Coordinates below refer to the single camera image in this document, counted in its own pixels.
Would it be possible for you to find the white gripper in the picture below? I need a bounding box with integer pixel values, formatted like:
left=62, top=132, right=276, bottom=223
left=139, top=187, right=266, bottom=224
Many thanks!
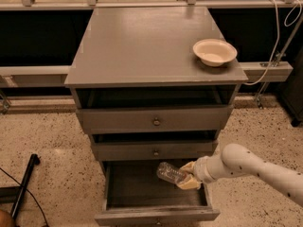
left=177, top=156, right=214, bottom=190

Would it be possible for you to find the grey open bottom drawer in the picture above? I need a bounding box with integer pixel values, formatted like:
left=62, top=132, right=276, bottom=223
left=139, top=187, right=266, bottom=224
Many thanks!
left=95, top=160, right=220, bottom=226

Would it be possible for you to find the black metal stand leg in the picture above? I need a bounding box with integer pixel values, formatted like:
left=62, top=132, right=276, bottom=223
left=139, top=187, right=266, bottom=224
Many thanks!
left=0, top=154, right=40, bottom=227

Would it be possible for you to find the grey wooden drawer cabinet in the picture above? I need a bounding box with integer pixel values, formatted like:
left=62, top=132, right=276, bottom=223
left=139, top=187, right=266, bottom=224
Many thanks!
left=64, top=6, right=249, bottom=227

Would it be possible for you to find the metal railing frame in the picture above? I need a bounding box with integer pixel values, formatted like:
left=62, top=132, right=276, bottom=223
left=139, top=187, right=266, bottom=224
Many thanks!
left=0, top=0, right=303, bottom=115

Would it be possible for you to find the grey top drawer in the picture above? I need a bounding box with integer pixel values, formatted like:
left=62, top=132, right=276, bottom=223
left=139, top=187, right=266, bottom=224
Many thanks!
left=77, top=106, right=233, bottom=134

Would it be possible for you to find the thin black cable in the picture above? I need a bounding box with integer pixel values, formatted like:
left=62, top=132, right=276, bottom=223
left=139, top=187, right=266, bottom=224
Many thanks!
left=0, top=166, right=50, bottom=227

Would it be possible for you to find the clear plastic water bottle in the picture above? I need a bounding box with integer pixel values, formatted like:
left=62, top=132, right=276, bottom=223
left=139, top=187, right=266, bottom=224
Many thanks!
left=156, top=162, right=187, bottom=184

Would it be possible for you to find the grey middle drawer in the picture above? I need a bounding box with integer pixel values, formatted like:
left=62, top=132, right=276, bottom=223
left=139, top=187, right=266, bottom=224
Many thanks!
left=91, top=140, right=218, bottom=161

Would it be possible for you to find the white paper bowl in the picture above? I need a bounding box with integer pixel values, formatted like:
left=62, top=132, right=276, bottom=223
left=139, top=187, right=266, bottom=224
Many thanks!
left=193, top=39, right=238, bottom=67

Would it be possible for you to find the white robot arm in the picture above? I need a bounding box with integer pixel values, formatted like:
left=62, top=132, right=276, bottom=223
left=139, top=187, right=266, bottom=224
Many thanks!
left=176, top=144, right=303, bottom=206

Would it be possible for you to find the white cable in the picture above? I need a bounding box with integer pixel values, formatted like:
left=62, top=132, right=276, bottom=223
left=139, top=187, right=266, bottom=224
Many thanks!
left=242, top=0, right=303, bottom=87

